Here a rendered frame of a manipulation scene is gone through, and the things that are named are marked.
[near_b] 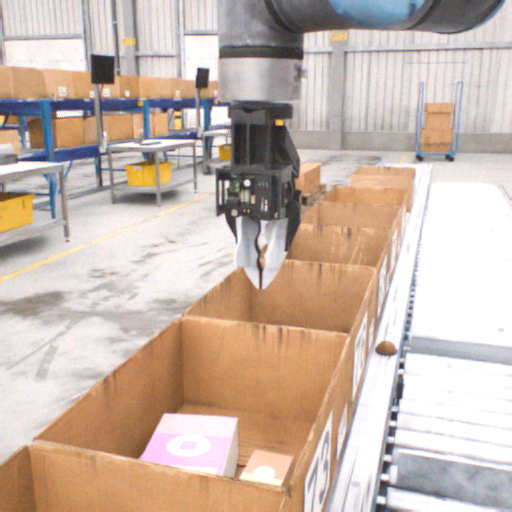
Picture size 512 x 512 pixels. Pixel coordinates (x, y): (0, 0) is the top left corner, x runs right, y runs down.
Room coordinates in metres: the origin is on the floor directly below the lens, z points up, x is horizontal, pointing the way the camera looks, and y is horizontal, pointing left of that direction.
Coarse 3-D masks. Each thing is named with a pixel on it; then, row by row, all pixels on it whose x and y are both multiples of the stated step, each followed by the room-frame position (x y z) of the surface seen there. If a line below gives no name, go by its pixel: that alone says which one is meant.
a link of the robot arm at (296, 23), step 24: (264, 0) 0.59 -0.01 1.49; (288, 0) 0.56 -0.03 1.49; (312, 0) 0.54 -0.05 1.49; (336, 0) 0.52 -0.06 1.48; (360, 0) 0.51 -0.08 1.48; (384, 0) 0.51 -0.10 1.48; (408, 0) 0.53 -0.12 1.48; (432, 0) 0.57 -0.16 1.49; (288, 24) 0.59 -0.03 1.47; (312, 24) 0.57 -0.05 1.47; (336, 24) 0.55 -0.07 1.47; (360, 24) 0.53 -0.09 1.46; (384, 24) 0.53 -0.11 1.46; (408, 24) 0.59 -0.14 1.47
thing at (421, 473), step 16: (400, 464) 0.90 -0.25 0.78; (416, 464) 0.89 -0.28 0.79; (432, 464) 0.88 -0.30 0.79; (448, 464) 0.88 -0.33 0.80; (464, 464) 0.87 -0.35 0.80; (480, 464) 0.86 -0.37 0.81; (400, 480) 0.90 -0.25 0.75; (416, 480) 0.89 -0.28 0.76; (432, 480) 0.88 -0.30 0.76; (448, 480) 0.88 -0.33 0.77; (464, 480) 0.87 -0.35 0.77; (480, 480) 0.86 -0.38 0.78; (496, 480) 0.85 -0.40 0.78; (448, 496) 0.87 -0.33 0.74; (464, 496) 0.87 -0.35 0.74; (480, 496) 0.86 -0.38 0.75; (496, 496) 0.85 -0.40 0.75
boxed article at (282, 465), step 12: (252, 456) 0.70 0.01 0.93; (264, 456) 0.70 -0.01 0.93; (276, 456) 0.70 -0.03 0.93; (288, 456) 0.70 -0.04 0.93; (252, 468) 0.68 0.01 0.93; (264, 468) 0.68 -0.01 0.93; (276, 468) 0.68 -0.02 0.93; (288, 468) 0.68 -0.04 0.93; (252, 480) 0.65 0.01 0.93; (264, 480) 0.65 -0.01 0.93; (276, 480) 0.65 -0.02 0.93; (288, 480) 0.68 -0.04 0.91
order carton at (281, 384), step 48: (192, 336) 0.92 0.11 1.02; (240, 336) 0.90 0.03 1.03; (288, 336) 0.87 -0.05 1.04; (336, 336) 0.85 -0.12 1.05; (96, 384) 0.68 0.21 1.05; (144, 384) 0.80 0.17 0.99; (192, 384) 0.92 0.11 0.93; (240, 384) 0.90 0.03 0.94; (288, 384) 0.87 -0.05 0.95; (336, 384) 0.71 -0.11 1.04; (48, 432) 0.58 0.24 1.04; (96, 432) 0.67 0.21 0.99; (144, 432) 0.79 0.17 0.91; (240, 432) 0.83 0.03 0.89; (288, 432) 0.83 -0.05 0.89; (336, 432) 0.73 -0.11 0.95
